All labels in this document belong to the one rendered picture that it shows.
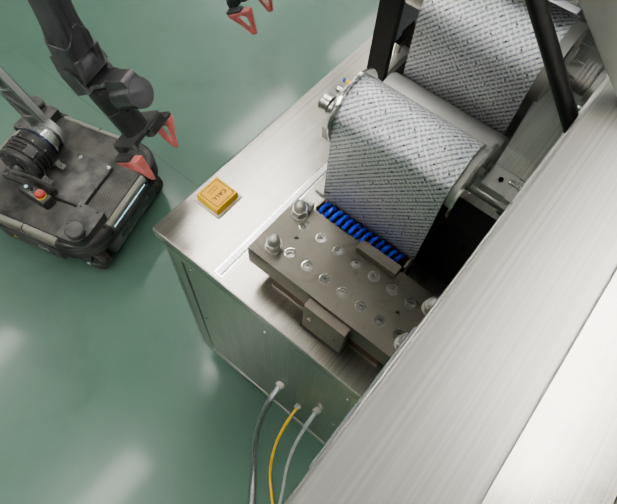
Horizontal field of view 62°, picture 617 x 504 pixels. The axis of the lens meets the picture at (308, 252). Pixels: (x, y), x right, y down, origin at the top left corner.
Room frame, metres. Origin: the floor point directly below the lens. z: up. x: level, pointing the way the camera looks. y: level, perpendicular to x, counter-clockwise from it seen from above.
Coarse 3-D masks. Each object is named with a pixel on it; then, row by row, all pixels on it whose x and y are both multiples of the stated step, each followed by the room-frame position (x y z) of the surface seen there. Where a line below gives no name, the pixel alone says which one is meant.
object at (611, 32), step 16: (528, 0) 0.36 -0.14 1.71; (544, 0) 0.36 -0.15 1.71; (592, 0) 0.36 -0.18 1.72; (608, 0) 0.35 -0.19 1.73; (544, 16) 0.36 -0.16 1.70; (592, 16) 0.35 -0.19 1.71; (608, 16) 0.35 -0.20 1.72; (544, 32) 0.35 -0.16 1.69; (592, 32) 0.35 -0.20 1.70; (608, 32) 0.34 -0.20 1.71; (544, 48) 0.35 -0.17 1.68; (560, 48) 0.35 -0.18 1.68; (608, 48) 0.34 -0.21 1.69; (544, 64) 0.34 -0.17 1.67; (560, 64) 0.34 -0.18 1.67; (608, 64) 0.34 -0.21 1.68; (560, 80) 0.34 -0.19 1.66; (560, 96) 0.33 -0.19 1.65; (560, 112) 0.33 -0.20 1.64; (576, 112) 0.33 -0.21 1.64
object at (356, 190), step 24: (336, 168) 0.62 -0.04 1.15; (360, 168) 0.59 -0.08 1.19; (336, 192) 0.61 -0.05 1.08; (360, 192) 0.58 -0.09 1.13; (384, 192) 0.56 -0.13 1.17; (360, 216) 0.58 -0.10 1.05; (384, 216) 0.55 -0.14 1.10; (408, 216) 0.52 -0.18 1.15; (432, 216) 0.50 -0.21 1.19; (384, 240) 0.54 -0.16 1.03; (408, 240) 0.51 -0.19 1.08
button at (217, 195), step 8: (208, 184) 0.70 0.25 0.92; (216, 184) 0.70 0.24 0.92; (224, 184) 0.71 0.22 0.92; (200, 192) 0.68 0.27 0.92; (208, 192) 0.68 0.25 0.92; (216, 192) 0.68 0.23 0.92; (224, 192) 0.68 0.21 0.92; (232, 192) 0.68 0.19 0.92; (200, 200) 0.66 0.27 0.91; (208, 200) 0.66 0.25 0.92; (216, 200) 0.66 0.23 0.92; (224, 200) 0.66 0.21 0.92; (232, 200) 0.67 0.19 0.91; (216, 208) 0.64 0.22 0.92; (224, 208) 0.65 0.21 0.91
